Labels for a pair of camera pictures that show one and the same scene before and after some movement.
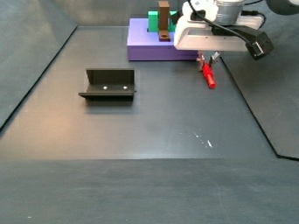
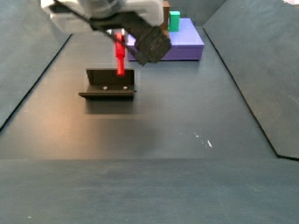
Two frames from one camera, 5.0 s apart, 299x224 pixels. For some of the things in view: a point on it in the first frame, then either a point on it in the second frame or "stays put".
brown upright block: x=163 y=21 stays put
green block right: x=172 y=20 stays put
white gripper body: x=193 y=36 -> x=72 y=14
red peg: x=208 y=75 -> x=119 y=52
